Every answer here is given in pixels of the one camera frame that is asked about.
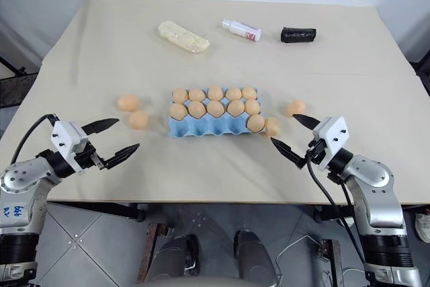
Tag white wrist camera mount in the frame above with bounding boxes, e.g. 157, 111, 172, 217
50, 120, 89, 173
312, 116, 349, 171

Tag white shoe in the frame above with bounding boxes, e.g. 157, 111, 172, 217
414, 212, 430, 244

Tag white plastic bottle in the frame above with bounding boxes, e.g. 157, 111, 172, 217
220, 18, 263, 44

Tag wrapped pale yellow bread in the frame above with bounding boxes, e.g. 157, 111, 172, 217
157, 20, 212, 55

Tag dark rounded robot foot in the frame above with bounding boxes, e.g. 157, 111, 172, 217
232, 229, 280, 287
157, 234, 202, 278

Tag rusty brown metal bar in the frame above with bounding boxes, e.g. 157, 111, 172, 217
135, 222, 174, 285
320, 238, 344, 287

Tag grey rounded robot body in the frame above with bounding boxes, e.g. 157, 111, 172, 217
133, 276, 280, 287

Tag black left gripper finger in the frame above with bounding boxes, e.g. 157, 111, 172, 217
81, 118, 120, 135
101, 142, 140, 171

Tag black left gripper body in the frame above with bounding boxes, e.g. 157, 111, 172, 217
75, 142, 110, 171

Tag blue egg tray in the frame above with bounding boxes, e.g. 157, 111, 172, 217
167, 89, 267, 140

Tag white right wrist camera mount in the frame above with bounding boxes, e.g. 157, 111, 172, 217
312, 116, 349, 171

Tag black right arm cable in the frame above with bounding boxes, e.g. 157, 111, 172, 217
306, 150, 368, 268

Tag white floor cable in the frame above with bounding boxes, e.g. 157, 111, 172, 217
274, 232, 324, 270

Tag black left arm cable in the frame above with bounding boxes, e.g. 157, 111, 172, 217
9, 113, 58, 166

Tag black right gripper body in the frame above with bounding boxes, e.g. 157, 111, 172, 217
305, 138, 327, 166

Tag dark metal frame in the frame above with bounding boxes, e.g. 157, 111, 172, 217
408, 57, 430, 97

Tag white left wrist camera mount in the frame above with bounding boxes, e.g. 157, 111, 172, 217
50, 120, 89, 173

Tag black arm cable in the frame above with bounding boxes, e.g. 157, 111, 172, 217
306, 150, 368, 268
9, 113, 58, 166

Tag black rolled bag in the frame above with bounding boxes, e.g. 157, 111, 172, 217
279, 25, 318, 44

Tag black metal stand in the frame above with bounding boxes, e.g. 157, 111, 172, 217
0, 54, 38, 108

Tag brown egg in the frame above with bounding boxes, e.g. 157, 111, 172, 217
207, 85, 224, 101
117, 94, 140, 112
225, 87, 243, 101
247, 114, 266, 133
241, 86, 259, 101
206, 99, 225, 118
172, 87, 189, 104
128, 110, 150, 131
169, 103, 189, 122
187, 100, 207, 120
188, 87, 206, 102
226, 99, 245, 117
264, 117, 281, 136
244, 99, 261, 116
287, 99, 307, 118

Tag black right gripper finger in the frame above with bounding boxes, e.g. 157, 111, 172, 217
292, 113, 323, 130
271, 136, 308, 170

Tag black table leg bar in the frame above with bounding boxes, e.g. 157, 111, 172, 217
46, 200, 147, 224
313, 204, 356, 224

